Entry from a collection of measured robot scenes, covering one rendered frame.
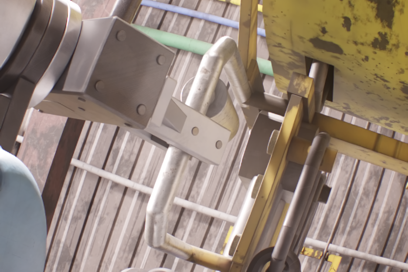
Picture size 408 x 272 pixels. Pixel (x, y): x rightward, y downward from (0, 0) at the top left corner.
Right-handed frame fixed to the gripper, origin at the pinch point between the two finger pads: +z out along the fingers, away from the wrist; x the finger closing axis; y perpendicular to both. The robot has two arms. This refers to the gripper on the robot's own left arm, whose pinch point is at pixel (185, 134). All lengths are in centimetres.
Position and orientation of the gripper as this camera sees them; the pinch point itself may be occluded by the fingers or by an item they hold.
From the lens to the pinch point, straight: 49.7
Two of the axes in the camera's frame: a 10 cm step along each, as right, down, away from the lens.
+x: -6.7, -0.9, 7.4
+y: 3.4, -9.2, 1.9
